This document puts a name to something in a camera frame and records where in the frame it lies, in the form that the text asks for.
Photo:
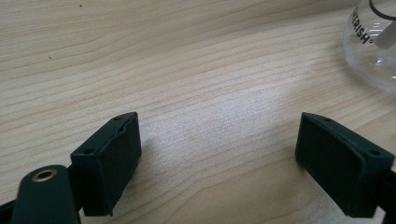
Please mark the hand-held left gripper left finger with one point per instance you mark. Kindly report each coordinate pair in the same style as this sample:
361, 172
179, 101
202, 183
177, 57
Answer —
106, 161

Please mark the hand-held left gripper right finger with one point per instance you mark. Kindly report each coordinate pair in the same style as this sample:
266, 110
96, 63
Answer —
339, 161

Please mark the glass jar with wooden lid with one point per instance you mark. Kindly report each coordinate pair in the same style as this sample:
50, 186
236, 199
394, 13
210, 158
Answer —
358, 62

